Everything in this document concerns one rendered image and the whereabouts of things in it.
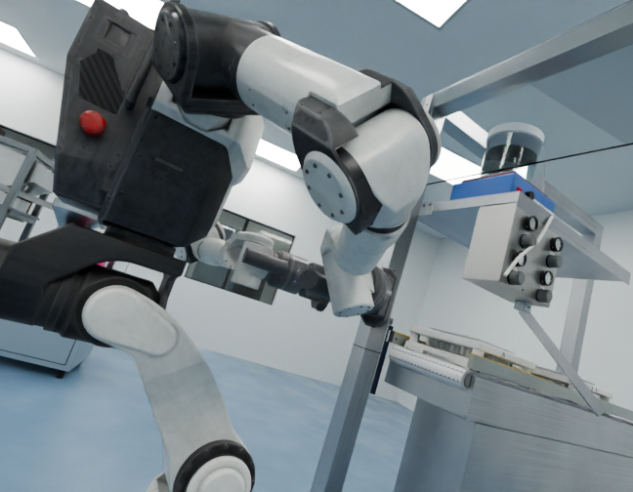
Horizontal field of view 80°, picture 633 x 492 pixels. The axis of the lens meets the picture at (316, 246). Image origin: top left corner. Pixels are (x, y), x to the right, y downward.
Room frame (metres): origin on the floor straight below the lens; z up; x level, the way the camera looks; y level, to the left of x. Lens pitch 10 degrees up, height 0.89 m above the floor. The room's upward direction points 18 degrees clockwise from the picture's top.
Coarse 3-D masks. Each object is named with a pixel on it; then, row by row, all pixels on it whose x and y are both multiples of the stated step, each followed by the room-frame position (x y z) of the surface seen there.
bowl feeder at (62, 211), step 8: (56, 200) 2.71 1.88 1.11; (56, 208) 2.71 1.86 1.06; (64, 208) 2.68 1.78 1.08; (72, 208) 2.69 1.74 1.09; (56, 216) 2.76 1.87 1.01; (64, 216) 2.72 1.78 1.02; (72, 216) 2.72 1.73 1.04; (80, 216) 2.73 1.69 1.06; (88, 216) 2.75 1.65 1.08; (96, 216) 2.79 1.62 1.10; (64, 224) 2.76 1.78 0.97; (80, 224) 2.77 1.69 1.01; (88, 224) 2.80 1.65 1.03; (96, 224) 2.85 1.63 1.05
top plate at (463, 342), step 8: (416, 328) 1.10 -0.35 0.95; (424, 328) 1.08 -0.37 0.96; (424, 336) 1.14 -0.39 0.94; (432, 336) 1.05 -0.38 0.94; (440, 336) 1.02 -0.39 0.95; (448, 336) 1.00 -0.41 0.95; (456, 336) 0.98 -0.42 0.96; (456, 344) 0.98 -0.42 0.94; (464, 344) 0.95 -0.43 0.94; (472, 344) 0.93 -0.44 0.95; (480, 344) 0.92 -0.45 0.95; (488, 352) 0.93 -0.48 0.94; (496, 352) 0.94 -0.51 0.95; (504, 352) 0.96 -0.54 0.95; (512, 360) 0.98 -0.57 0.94; (520, 360) 0.99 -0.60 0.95; (528, 360) 1.01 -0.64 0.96
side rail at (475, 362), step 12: (468, 360) 0.89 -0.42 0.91; (480, 360) 0.88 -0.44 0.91; (492, 372) 0.91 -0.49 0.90; (504, 372) 0.93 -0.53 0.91; (516, 372) 0.95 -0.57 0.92; (528, 384) 0.98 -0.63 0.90; (540, 384) 1.00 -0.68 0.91; (552, 384) 1.03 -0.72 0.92; (564, 396) 1.06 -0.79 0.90; (576, 396) 1.09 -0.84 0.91; (612, 408) 1.20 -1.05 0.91; (624, 408) 1.24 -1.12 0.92
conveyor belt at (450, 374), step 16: (400, 352) 1.08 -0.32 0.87; (416, 352) 1.04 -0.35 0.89; (416, 368) 1.02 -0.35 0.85; (432, 368) 0.97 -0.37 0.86; (448, 368) 0.93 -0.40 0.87; (464, 368) 0.91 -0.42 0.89; (448, 384) 0.93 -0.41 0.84; (512, 384) 0.98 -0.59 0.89; (560, 400) 1.09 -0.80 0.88; (608, 416) 1.23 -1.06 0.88
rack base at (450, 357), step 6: (408, 342) 1.12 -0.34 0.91; (414, 342) 1.10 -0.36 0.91; (414, 348) 1.09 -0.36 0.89; (420, 348) 1.07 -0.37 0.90; (426, 348) 1.05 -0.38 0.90; (432, 348) 1.04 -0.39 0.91; (432, 354) 1.05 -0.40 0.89; (438, 354) 1.03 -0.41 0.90; (444, 354) 1.00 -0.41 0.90; (450, 354) 0.98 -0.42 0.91; (456, 354) 0.97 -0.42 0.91; (444, 360) 1.01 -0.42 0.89; (450, 360) 1.00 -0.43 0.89; (456, 360) 0.96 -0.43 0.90; (462, 360) 0.95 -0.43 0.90; (462, 366) 0.95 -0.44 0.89; (498, 378) 0.96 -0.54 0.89; (516, 384) 0.99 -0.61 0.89
